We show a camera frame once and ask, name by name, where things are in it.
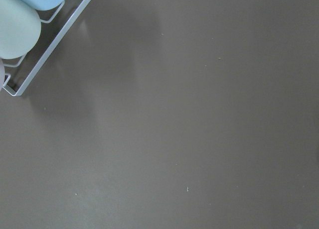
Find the green cup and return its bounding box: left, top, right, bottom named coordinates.
left=0, top=0, right=41, bottom=59

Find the white wire cup rack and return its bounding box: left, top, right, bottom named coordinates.
left=0, top=0, right=91, bottom=97

